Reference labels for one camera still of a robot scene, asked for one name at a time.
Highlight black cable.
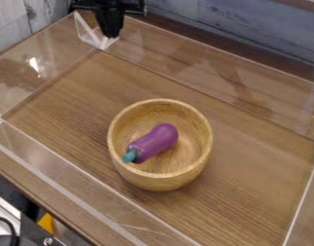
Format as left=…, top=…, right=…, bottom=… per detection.
left=0, top=215, right=21, bottom=246

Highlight purple toy eggplant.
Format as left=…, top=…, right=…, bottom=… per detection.
left=122, top=123, right=179, bottom=164

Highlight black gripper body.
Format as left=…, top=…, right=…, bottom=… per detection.
left=70, top=0, right=146, bottom=15

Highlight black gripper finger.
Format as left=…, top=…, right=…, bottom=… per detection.
left=96, top=8, right=125, bottom=38

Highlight yellow black equipment under table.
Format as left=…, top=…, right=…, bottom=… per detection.
left=19, top=203, right=85, bottom=246

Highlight clear acrylic tray walls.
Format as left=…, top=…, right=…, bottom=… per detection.
left=0, top=13, right=314, bottom=246

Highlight brown wooden bowl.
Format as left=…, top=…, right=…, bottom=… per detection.
left=108, top=98, right=213, bottom=191

